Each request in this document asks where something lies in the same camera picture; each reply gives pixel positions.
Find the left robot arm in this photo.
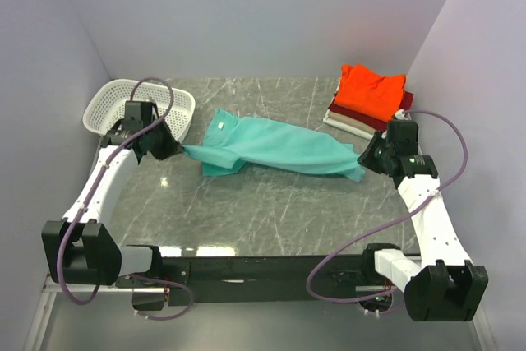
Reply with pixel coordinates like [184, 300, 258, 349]
[41, 101, 182, 287]

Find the folded white t-shirt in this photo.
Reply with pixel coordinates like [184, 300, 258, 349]
[323, 117, 373, 141]

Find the folded dark red t-shirt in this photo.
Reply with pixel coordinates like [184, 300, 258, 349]
[328, 91, 414, 132]

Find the folded beige t-shirt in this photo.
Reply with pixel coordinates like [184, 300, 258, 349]
[326, 110, 377, 134]

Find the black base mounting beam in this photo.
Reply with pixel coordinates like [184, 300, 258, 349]
[114, 252, 416, 312]

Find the folded orange t-shirt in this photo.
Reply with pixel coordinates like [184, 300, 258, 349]
[335, 63, 407, 122]

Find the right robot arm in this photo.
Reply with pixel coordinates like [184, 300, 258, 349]
[358, 119, 489, 321]

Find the teal t-shirt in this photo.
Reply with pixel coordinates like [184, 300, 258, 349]
[184, 109, 365, 182]

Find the aluminium extrusion rail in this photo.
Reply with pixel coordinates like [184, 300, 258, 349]
[25, 280, 496, 350]

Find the white perforated plastic basket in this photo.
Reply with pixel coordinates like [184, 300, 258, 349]
[82, 79, 196, 142]

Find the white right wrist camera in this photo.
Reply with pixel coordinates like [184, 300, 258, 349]
[392, 109, 411, 121]

